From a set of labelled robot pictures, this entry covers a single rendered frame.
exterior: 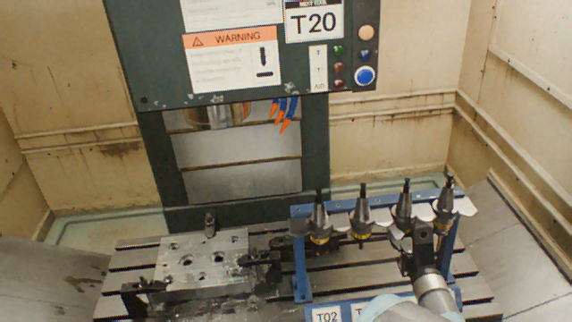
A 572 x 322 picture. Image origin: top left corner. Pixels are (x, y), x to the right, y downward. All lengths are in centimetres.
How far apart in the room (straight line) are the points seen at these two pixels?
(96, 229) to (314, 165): 116
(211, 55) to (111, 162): 148
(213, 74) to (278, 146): 86
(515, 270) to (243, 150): 103
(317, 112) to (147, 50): 93
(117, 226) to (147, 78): 157
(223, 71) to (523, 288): 123
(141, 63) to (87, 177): 153
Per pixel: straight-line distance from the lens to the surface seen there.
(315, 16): 76
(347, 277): 143
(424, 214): 118
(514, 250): 174
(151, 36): 77
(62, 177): 232
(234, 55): 77
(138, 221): 229
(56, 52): 200
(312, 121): 161
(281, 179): 170
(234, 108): 97
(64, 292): 189
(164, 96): 81
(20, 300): 187
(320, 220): 110
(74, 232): 238
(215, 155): 162
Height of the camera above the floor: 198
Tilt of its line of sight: 34 degrees down
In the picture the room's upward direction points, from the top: 5 degrees counter-clockwise
